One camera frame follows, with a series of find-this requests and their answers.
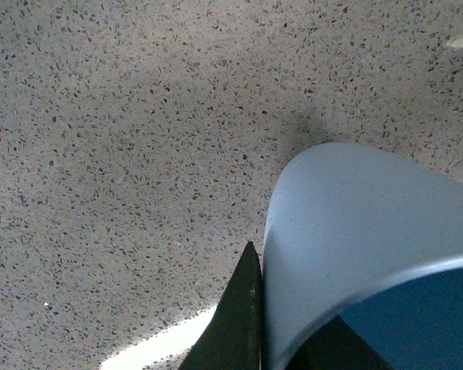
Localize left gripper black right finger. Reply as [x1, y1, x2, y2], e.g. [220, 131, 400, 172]
[286, 316, 392, 370]

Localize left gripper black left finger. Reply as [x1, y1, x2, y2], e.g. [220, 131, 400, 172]
[180, 241, 262, 369]

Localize blue cup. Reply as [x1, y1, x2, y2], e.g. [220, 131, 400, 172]
[263, 143, 463, 369]

